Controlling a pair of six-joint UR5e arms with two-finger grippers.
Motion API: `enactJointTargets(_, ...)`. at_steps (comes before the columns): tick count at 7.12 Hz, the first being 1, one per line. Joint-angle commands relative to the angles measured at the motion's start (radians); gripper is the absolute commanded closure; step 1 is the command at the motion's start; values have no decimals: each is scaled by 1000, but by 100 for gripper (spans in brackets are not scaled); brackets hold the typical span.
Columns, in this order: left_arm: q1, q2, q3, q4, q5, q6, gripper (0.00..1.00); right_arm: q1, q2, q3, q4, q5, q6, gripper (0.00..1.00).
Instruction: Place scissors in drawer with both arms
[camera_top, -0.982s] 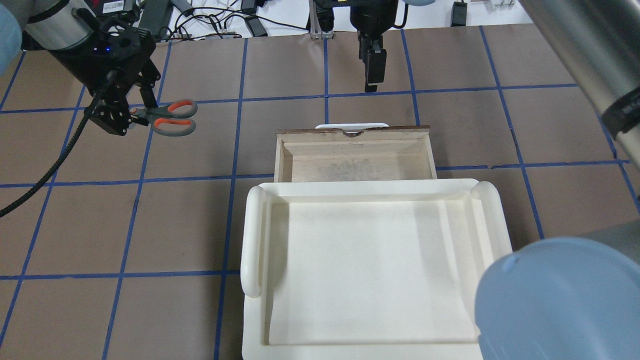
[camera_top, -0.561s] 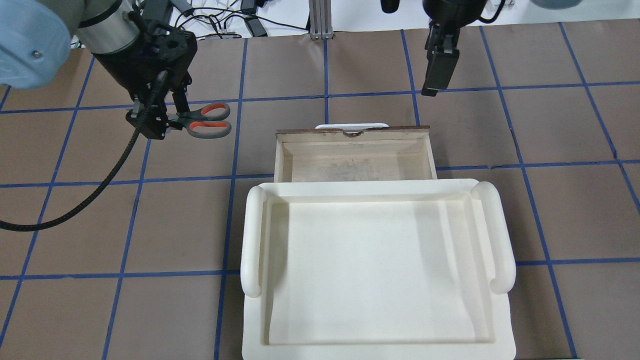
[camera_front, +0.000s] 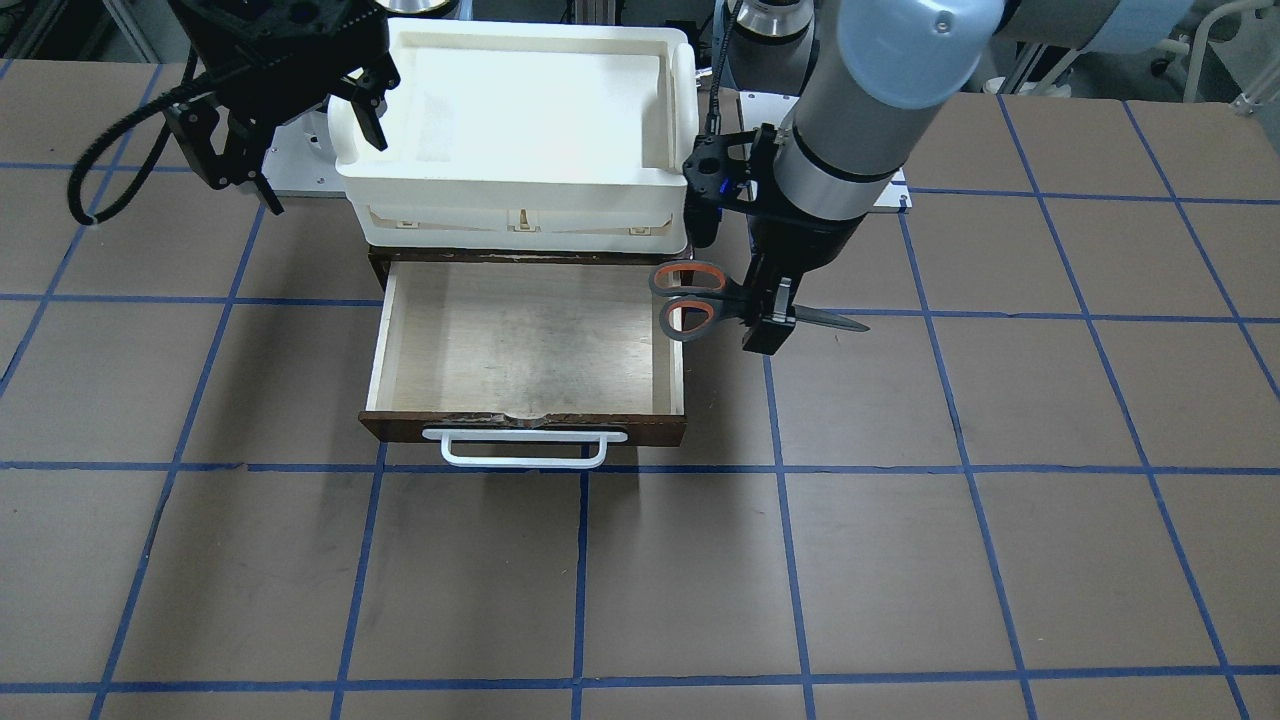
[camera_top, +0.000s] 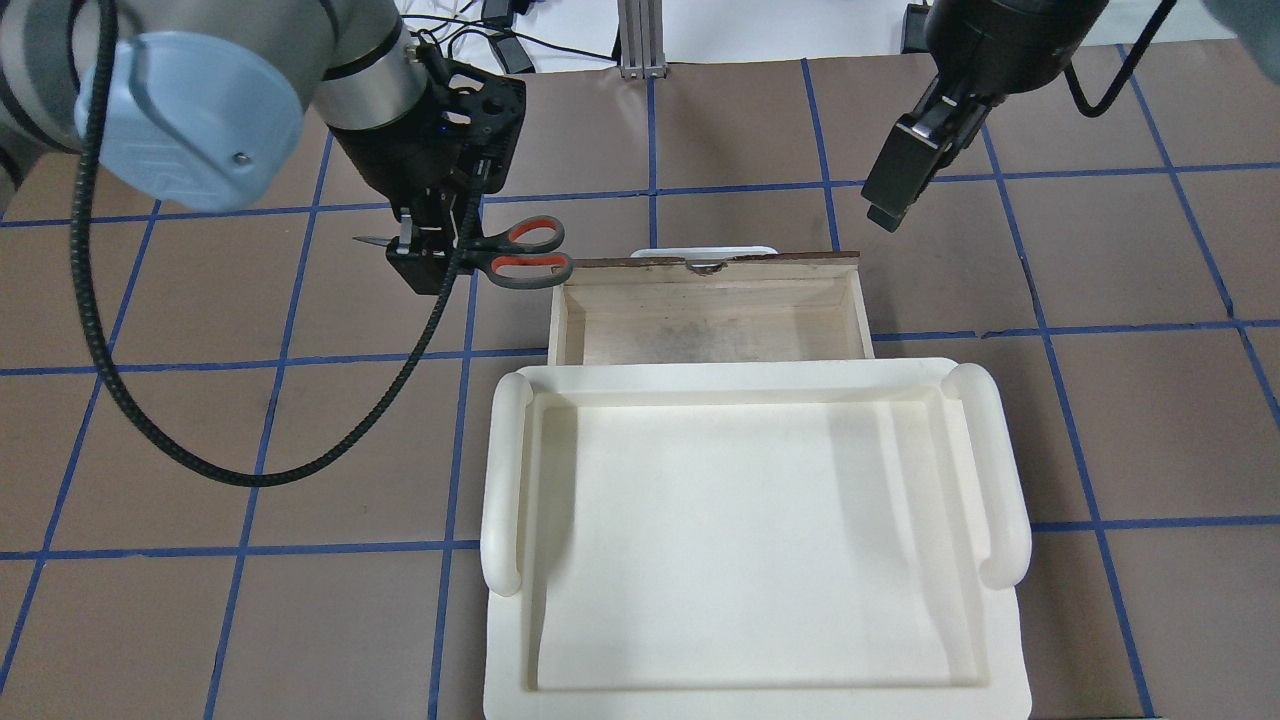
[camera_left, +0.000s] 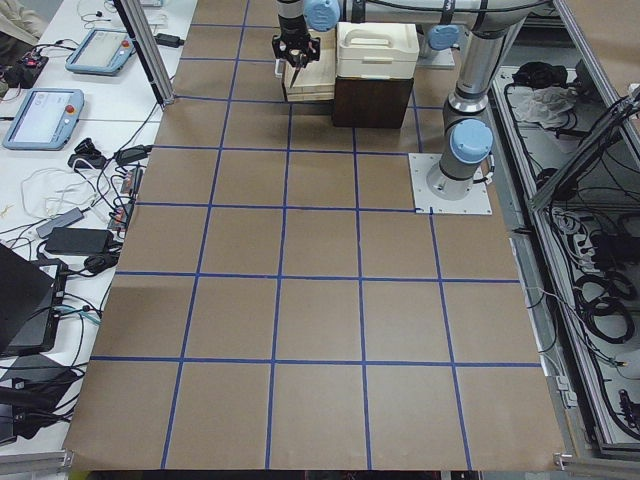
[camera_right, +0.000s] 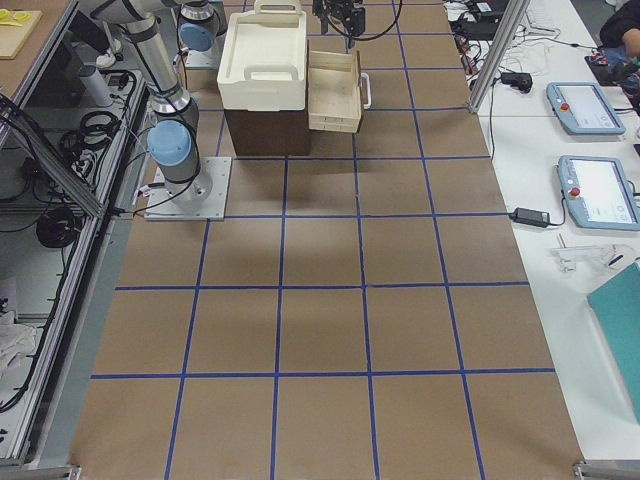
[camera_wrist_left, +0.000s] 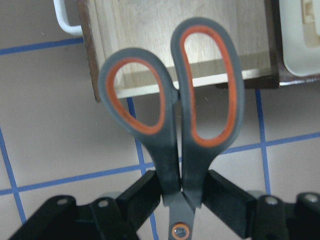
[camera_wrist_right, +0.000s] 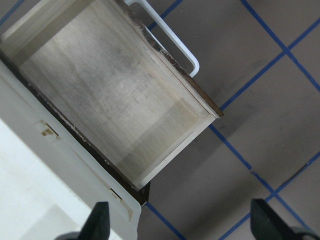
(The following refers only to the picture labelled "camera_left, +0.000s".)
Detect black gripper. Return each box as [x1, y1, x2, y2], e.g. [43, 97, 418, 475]
[272, 33, 321, 64]

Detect grey orange scissors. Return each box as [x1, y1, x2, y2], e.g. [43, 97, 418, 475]
[290, 51, 307, 88]

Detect white drawer handle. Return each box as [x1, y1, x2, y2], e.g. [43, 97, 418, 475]
[274, 59, 286, 79]

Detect light wooden pulled-out drawer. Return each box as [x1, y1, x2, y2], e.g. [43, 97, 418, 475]
[281, 31, 336, 102]

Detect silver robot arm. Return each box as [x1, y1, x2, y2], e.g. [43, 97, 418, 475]
[426, 24, 460, 51]
[272, 1, 543, 126]

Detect dark wooden drawer cabinet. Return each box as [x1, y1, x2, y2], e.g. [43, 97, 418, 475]
[332, 77, 414, 129]

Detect white plastic tray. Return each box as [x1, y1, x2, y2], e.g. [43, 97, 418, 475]
[336, 22, 419, 80]

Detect black power adapter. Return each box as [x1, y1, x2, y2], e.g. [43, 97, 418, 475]
[154, 33, 184, 48]

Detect far teach pendant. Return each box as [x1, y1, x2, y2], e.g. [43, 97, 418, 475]
[65, 29, 134, 76]

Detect teach pendant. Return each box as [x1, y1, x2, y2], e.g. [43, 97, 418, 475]
[2, 88, 85, 151]
[65, 29, 134, 76]

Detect near teach pendant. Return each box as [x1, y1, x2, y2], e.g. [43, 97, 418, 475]
[2, 88, 85, 151]

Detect white crumpled cloth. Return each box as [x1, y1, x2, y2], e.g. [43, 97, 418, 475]
[514, 86, 577, 129]

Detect grey usb hub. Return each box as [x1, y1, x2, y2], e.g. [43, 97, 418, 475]
[36, 207, 84, 239]

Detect large black power brick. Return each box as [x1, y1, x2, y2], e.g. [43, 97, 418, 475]
[44, 227, 114, 256]

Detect black laptop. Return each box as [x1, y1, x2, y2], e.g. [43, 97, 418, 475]
[1, 246, 66, 357]

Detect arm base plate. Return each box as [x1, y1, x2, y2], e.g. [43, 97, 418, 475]
[417, 48, 456, 70]
[408, 153, 492, 216]

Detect aluminium frame post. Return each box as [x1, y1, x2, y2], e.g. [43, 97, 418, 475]
[114, 0, 175, 109]

